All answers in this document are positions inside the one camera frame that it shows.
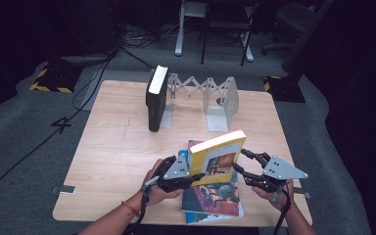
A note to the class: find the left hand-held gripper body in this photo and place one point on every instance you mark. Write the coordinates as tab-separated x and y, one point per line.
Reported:
176	169

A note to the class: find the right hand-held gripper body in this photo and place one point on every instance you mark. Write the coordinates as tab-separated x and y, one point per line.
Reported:
282	171

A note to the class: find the yellow book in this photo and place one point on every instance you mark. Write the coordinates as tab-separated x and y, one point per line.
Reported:
209	153

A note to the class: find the thick blue book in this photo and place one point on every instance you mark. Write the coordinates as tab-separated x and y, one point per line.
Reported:
209	219

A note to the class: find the white expandable book rack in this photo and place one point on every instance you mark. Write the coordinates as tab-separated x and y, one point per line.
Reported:
217	120

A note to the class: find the black book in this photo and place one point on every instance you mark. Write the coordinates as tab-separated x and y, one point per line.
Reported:
155	107

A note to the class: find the person's right hand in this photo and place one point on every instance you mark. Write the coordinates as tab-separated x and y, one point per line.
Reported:
280	202

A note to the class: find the person's left hand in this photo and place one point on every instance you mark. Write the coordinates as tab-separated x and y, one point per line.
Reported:
153	194

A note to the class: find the grey tape piece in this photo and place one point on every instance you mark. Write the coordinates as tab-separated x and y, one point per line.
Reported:
302	192
66	189

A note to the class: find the black yellow striped stand base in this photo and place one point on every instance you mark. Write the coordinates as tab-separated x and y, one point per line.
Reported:
57	78
285	89

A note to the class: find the black slanted stand pole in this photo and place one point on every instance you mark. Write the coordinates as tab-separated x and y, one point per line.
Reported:
303	42

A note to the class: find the dark office chair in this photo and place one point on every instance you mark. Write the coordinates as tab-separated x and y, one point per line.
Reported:
290	19

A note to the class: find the dark equipment cabinet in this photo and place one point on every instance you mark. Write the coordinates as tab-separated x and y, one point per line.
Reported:
88	26

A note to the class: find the white desk frame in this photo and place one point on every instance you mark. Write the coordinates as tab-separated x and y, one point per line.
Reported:
179	32

